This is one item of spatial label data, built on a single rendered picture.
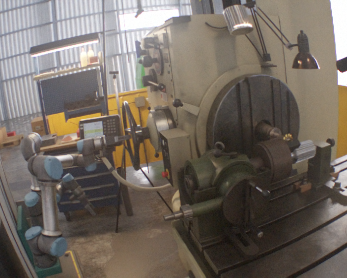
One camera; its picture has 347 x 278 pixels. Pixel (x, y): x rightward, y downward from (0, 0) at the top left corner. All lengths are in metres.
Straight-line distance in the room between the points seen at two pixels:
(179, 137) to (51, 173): 0.63
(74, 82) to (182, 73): 2.23
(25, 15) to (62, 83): 12.05
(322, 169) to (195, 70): 0.81
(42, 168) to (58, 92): 2.13
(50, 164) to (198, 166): 0.71
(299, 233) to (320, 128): 0.96
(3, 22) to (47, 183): 14.45
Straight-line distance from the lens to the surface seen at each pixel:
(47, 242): 1.51
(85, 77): 3.43
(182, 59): 1.36
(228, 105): 1.35
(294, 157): 1.33
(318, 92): 1.88
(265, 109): 1.45
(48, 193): 1.45
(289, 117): 1.58
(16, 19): 15.40
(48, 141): 3.19
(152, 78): 1.78
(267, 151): 1.18
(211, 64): 1.41
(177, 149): 1.31
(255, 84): 1.40
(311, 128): 1.88
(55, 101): 3.50
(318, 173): 1.48
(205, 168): 1.06
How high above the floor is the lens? 1.69
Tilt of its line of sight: 15 degrees down
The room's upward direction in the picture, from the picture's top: 7 degrees counter-clockwise
